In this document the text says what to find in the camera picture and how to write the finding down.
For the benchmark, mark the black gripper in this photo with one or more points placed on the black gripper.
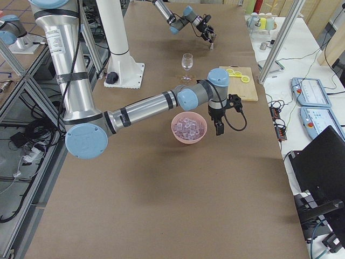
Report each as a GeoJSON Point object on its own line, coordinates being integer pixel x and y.
{"type": "Point", "coordinates": [205, 28]}
{"type": "Point", "coordinates": [215, 115]}

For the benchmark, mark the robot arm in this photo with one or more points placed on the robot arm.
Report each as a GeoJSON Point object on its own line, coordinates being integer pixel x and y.
{"type": "Point", "coordinates": [87, 127]}
{"type": "Point", "coordinates": [175, 16]}

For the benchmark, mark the pink bowl of ice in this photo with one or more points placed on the pink bowl of ice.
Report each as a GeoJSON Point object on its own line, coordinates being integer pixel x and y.
{"type": "Point", "coordinates": [189, 127]}

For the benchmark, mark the clear wine glass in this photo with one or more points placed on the clear wine glass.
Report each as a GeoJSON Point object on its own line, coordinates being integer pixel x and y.
{"type": "Point", "coordinates": [187, 63]}

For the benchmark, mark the yellow plastic knife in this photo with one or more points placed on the yellow plastic knife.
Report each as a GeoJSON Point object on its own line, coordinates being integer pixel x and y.
{"type": "Point", "coordinates": [232, 75]}

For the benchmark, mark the bamboo cutting board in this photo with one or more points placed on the bamboo cutting board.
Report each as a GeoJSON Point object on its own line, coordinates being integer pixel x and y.
{"type": "Point", "coordinates": [246, 91]}

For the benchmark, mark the yellow cup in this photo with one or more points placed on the yellow cup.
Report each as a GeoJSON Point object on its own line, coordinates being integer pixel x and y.
{"type": "Point", "coordinates": [261, 23]}

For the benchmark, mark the green cup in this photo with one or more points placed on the green cup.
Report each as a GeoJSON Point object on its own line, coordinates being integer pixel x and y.
{"type": "Point", "coordinates": [270, 24]}

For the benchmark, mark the teach pendant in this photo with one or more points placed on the teach pendant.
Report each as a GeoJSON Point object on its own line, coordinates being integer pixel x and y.
{"type": "Point", "coordinates": [310, 92]}
{"type": "Point", "coordinates": [317, 119]}

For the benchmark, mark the black monitor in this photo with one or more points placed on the black monitor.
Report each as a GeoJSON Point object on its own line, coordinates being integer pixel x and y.
{"type": "Point", "coordinates": [319, 169]}

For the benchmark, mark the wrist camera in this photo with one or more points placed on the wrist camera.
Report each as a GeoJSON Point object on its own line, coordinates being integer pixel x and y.
{"type": "Point", "coordinates": [234, 101]}
{"type": "Point", "coordinates": [206, 18]}

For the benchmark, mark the aluminium frame post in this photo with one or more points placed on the aluminium frame post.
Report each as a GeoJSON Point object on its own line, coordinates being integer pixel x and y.
{"type": "Point", "coordinates": [281, 37]}

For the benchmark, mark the white camera pillar stand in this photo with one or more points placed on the white camera pillar stand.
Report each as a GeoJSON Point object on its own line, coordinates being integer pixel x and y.
{"type": "Point", "coordinates": [123, 71]}

